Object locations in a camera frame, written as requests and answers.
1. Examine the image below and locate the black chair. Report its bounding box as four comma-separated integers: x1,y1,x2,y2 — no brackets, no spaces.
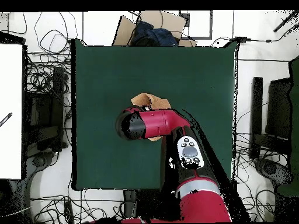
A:
249,76,293,160
24,66,69,152

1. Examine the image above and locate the brown cardboard box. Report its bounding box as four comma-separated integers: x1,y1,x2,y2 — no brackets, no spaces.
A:
112,10,198,47

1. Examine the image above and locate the black tripod leg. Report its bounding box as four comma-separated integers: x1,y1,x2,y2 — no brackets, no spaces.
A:
272,10,299,33

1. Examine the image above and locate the dark blue garment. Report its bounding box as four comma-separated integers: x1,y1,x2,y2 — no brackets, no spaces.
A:
130,20,179,47

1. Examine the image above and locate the green cloth over furniture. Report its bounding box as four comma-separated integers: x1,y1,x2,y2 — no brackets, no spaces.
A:
276,55,299,197

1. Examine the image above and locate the dark green table cloth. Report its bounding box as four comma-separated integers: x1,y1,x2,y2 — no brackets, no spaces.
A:
71,38,239,191

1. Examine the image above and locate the white desk top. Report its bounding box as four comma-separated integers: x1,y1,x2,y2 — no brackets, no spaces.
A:
0,43,23,180

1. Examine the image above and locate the grey office chair base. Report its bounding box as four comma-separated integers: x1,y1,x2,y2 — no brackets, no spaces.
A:
25,150,59,185
253,157,293,187

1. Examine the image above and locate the black strip with white marks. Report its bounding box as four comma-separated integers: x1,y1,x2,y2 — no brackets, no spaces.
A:
0,112,13,128

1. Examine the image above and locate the black power strip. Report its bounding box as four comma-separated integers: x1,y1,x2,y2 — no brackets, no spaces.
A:
63,201,75,224

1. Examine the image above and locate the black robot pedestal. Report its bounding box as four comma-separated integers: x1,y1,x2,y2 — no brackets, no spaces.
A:
123,189,164,223

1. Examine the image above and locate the black cable tangle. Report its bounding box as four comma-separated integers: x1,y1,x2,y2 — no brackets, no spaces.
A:
30,194,124,223
234,132,289,222
25,11,73,108

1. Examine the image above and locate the tan terry towel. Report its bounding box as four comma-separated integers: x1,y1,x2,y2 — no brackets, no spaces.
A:
130,92,172,142

